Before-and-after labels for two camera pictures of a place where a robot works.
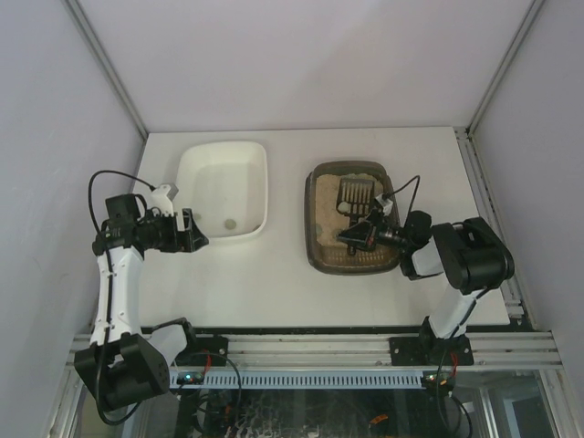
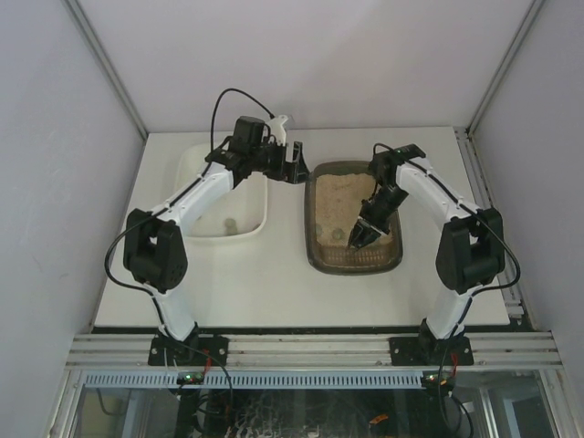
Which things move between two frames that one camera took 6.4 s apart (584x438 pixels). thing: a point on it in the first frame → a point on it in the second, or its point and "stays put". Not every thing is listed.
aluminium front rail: [372, 351] stays put
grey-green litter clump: [230, 224] stays put
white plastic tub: [225, 185] stays put
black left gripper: [183, 231] → [283, 161]
